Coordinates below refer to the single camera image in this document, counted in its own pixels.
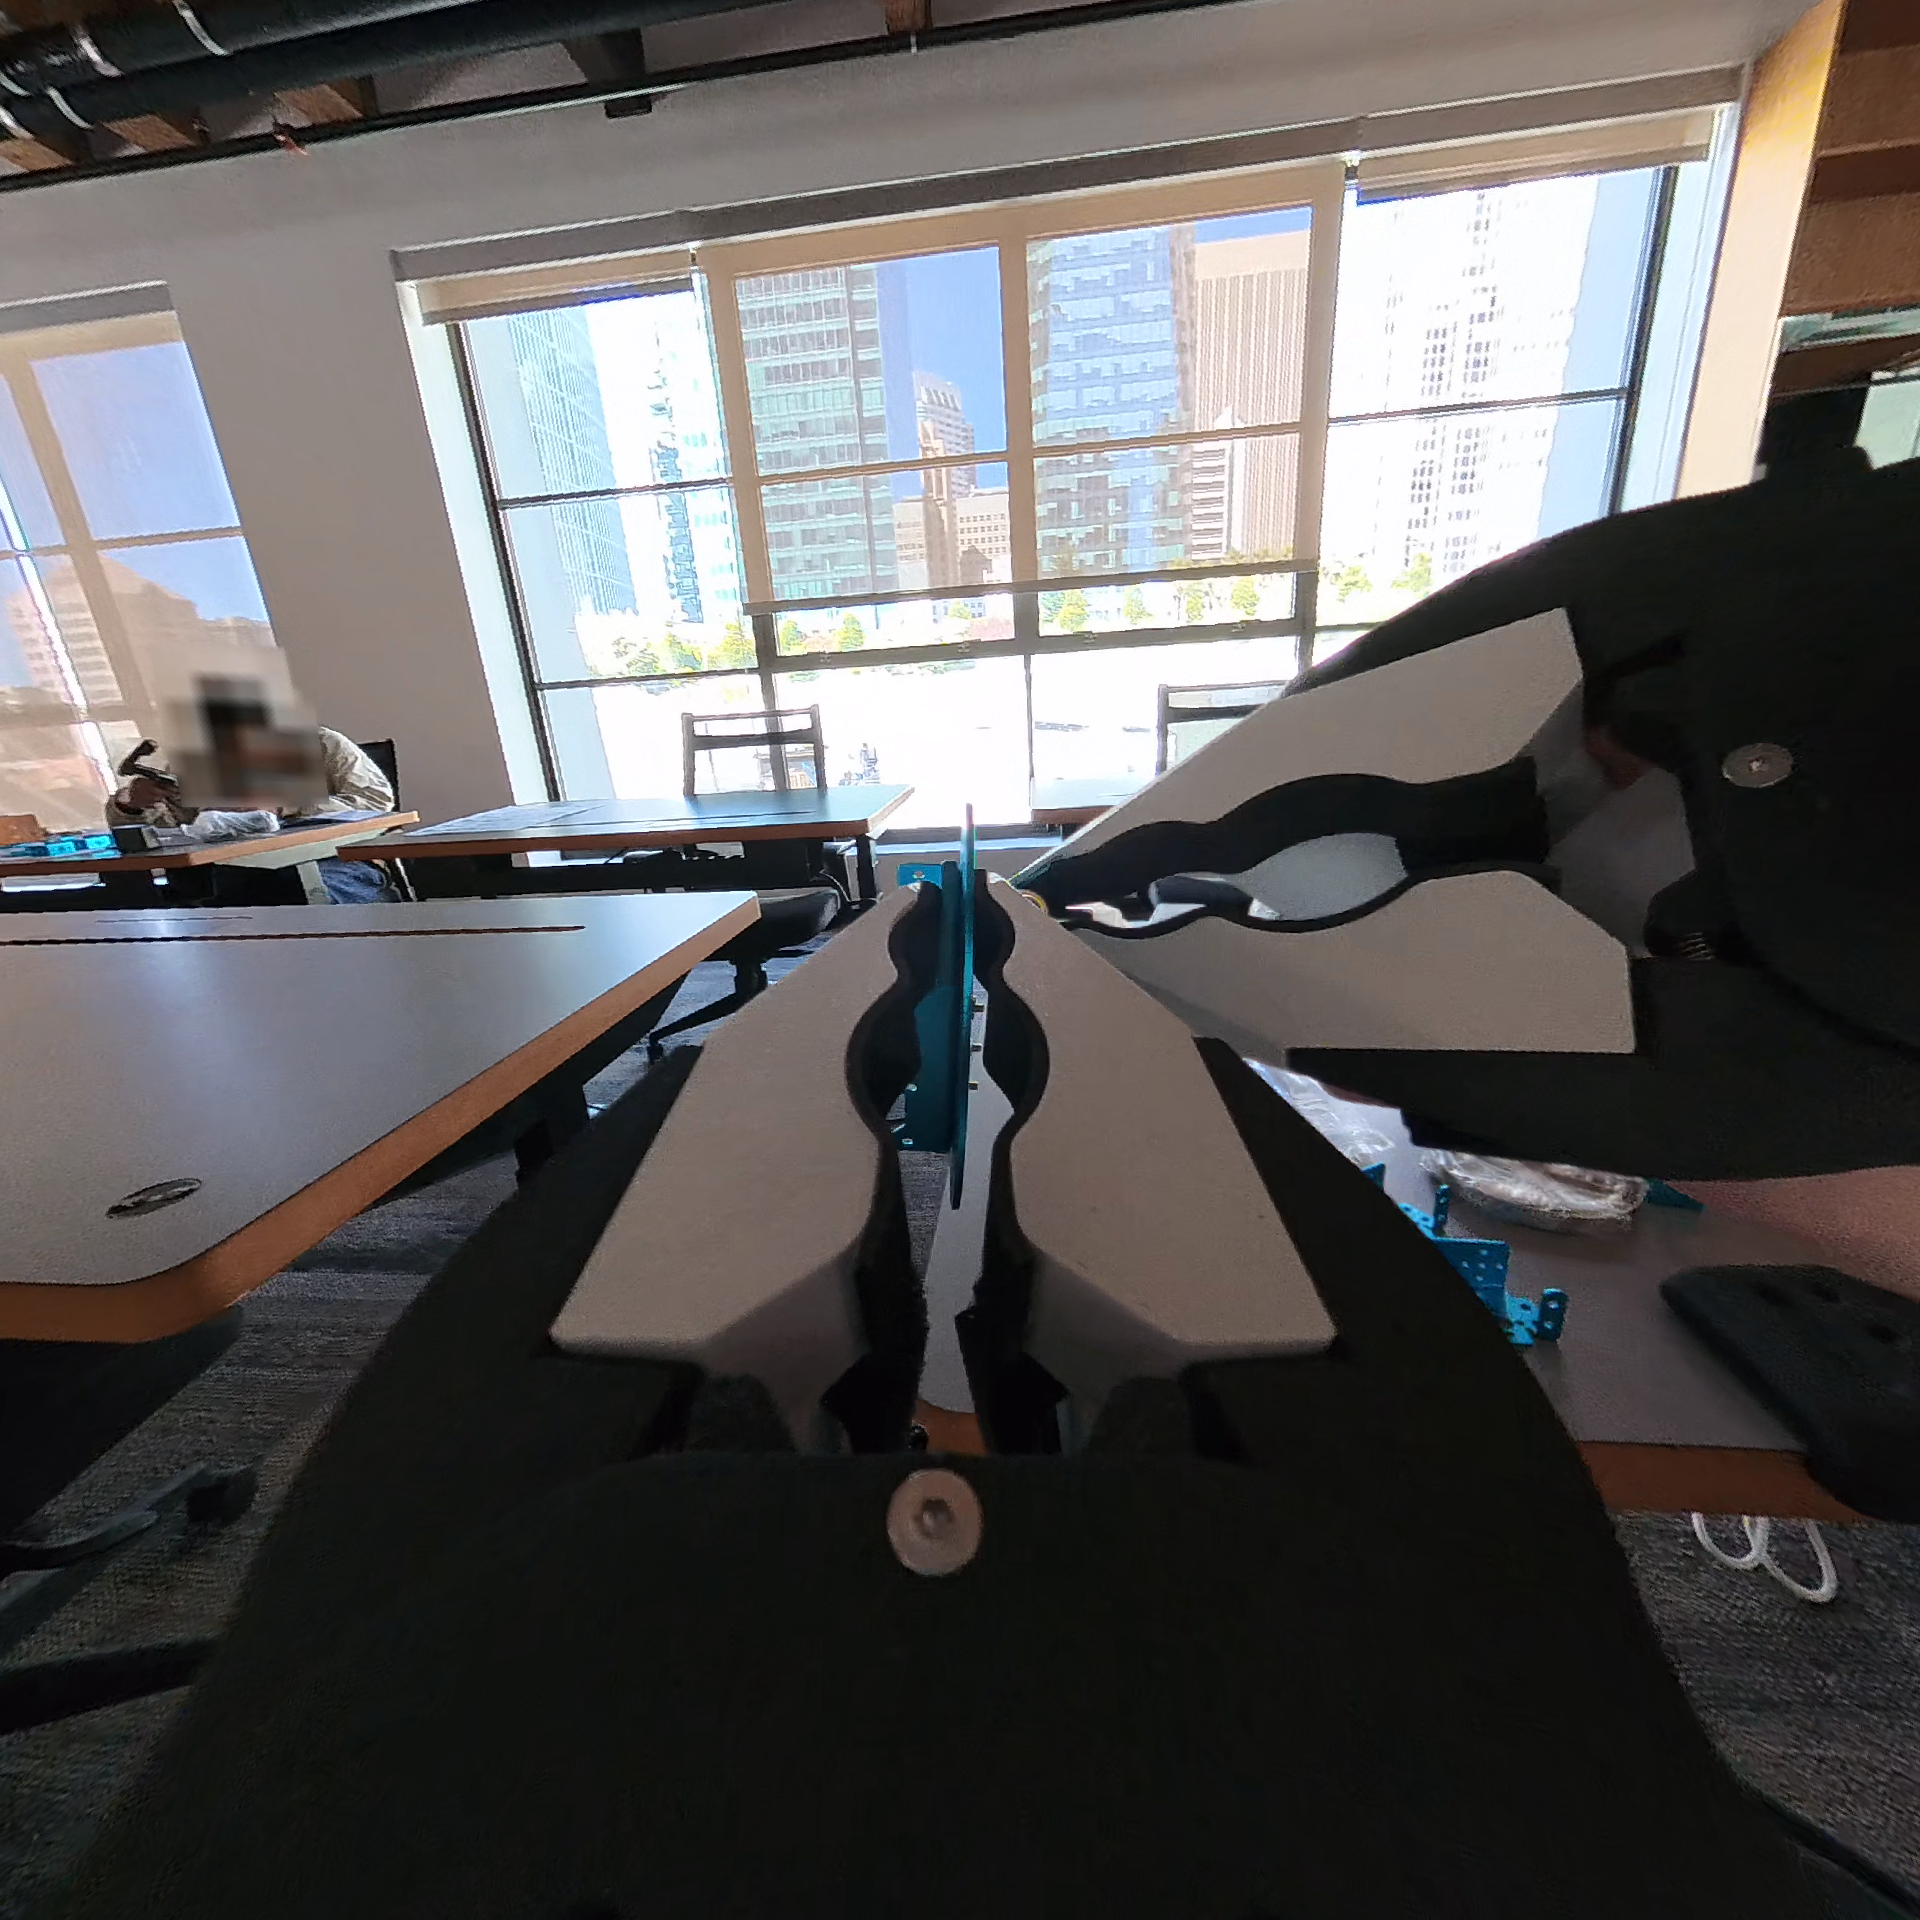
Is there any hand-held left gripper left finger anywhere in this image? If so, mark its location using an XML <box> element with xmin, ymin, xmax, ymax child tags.
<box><xmin>548</xmin><ymin>883</ymin><xmax>935</xmax><ymax>1454</ymax></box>

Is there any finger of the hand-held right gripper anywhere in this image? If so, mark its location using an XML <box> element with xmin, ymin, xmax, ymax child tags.
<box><xmin>1026</xmin><ymin>603</ymin><xmax>1596</xmax><ymax>910</ymax></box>
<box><xmin>1068</xmin><ymin>862</ymin><xmax>1640</xmax><ymax>1059</ymax></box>

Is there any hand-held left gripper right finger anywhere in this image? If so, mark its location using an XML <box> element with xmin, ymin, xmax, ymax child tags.
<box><xmin>976</xmin><ymin>878</ymin><xmax>1338</xmax><ymax>1454</ymax></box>

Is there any dark slat-back chair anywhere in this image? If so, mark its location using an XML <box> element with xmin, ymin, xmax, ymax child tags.
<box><xmin>680</xmin><ymin>705</ymin><xmax>831</xmax><ymax>797</ymax></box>
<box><xmin>1151</xmin><ymin>682</ymin><xmax>1296</xmax><ymax>785</ymax></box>

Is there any plastic-wrapped round plate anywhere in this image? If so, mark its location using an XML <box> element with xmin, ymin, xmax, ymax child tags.
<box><xmin>1415</xmin><ymin>1144</ymin><xmax>1654</xmax><ymax>1235</ymax></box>

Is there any wooden shelf unit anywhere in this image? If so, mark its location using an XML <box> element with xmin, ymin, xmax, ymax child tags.
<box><xmin>1776</xmin><ymin>0</ymin><xmax>1920</xmax><ymax>384</ymax></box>

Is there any tall city-view window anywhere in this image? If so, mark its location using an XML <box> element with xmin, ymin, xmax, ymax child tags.
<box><xmin>394</xmin><ymin>152</ymin><xmax>1723</xmax><ymax>819</ymax></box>

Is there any black perforated pad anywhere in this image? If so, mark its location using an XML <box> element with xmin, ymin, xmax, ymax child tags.
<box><xmin>1659</xmin><ymin>1265</ymin><xmax>1920</xmax><ymax>1528</ymax></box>

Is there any window with roller blind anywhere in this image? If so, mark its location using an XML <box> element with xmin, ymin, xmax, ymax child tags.
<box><xmin>0</xmin><ymin>282</ymin><xmax>284</xmax><ymax>845</ymax></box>

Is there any black ceiling pipe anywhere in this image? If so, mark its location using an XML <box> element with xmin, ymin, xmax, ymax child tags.
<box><xmin>0</xmin><ymin>0</ymin><xmax>646</xmax><ymax>144</ymax></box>

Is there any white cord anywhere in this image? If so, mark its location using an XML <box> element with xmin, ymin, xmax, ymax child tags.
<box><xmin>1690</xmin><ymin>1509</ymin><xmax>1846</xmax><ymax>1608</ymax></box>

